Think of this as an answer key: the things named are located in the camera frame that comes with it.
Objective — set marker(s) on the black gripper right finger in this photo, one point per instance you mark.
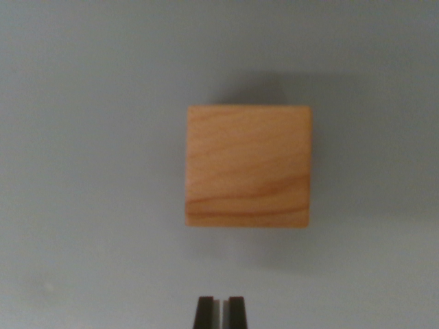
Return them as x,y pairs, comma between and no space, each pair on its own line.
236,313

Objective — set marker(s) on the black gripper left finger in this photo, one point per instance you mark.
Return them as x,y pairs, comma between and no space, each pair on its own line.
205,313

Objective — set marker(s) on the wooden cube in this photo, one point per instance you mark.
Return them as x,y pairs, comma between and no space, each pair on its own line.
248,166

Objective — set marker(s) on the grey plastic tray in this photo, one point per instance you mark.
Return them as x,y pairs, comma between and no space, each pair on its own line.
85,154

